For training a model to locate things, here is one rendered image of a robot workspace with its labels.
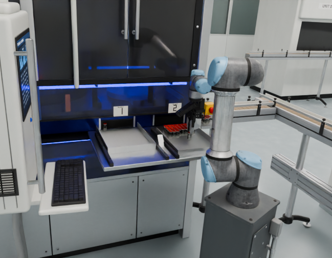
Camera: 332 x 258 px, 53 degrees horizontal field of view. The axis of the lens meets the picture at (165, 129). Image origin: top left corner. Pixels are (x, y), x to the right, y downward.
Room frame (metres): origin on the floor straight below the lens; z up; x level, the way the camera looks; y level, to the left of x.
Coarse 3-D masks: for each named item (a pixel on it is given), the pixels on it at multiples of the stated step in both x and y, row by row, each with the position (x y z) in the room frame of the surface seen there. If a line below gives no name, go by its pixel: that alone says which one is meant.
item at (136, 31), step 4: (136, 0) 1.80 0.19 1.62; (136, 4) 1.80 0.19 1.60; (136, 8) 1.80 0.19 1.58; (136, 12) 1.80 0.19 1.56; (136, 16) 1.79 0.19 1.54; (136, 20) 1.79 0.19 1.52; (136, 24) 1.79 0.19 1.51; (136, 28) 1.79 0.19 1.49; (132, 32) 1.85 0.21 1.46; (136, 32) 1.79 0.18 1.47; (136, 36) 1.79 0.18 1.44
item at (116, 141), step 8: (96, 128) 1.83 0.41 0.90; (120, 128) 1.90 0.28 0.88; (128, 128) 1.91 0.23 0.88; (136, 128) 1.91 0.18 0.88; (104, 136) 1.76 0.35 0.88; (112, 136) 1.77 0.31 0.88; (120, 136) 1.78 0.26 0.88; (128, 136) 1.78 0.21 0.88; (136, 136) 1.79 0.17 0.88; (144, 136) 1.80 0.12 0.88; (104, 144) 1.61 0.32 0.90; (112, 144) 1.65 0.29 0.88; (120, 144) 1.66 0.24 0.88; (128, 144) 1.67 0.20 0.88; (136, 144) 1.67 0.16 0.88; (144, 144) 1.61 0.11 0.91; (152, 144) 1.62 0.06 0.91; (112, 152) 1.54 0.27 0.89; (120, 152) 1.56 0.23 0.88
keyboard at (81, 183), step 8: (64, 160) 1.53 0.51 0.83; (72, 160) 1.54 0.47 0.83; (80, 160) 1.54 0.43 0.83; (56, 168) 1.46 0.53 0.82; (64, 168) 1.45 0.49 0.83; (72, 168) 1.45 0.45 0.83; (80, 168) 1.46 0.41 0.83; (56, 176) 1.37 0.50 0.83; (64, 176) 1.39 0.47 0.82; (72, 176) 1.38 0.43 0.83; (80, 176) 1.38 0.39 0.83; (56, 184) 1.30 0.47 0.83; (64, 184) 1.30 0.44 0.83; (72, 184) 1.30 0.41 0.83; (80, 184) 1.31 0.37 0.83; (56, 192) 1.23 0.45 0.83; (64, 192) 1.23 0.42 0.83; (72, 192) 1.24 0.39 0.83; (80, 192) 1.24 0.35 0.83; (56, 200) 1.17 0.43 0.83; (64, 200) 1.18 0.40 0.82; (72, 200) 1.19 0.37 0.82; (80, 200) 1.20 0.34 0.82
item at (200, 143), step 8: (200, 128) 1.90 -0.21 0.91; (184, 136) 1.84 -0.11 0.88; (192, 136) 1.85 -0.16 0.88; (200, 136) 1.85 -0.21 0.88; (208, 136) 1.80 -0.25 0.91; (176, 144) 1.71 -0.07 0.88; (184, 144) 1.71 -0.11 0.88; (192, 144) 1.72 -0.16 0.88; (200, 144) 1.73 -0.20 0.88; (208, 144) 1.74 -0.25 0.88; (176, 152) 1.57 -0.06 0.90; (184, 152) 1.57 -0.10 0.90; (192, 152) 1.59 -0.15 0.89; (200, 152) 1.61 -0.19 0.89
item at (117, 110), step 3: (114, 108) 1.81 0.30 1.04; (117, 108) 1.81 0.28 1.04; (120, 108) 1.82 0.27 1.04; (123, 108) 1.83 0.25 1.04; (126, 108) 1.83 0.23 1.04; (114, 111) 1.81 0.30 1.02; (117, 111) 1.81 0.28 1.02; (120, 111) 1.82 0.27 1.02; (123, 111) 1.83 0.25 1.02; (126, 111) 1.83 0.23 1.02; (114, 114) 1.81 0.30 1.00; (117, 114) 1.81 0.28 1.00; (120, 114) 1.82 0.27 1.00; (123, 114) 1.83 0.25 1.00; (126, 114) 1.83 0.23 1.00
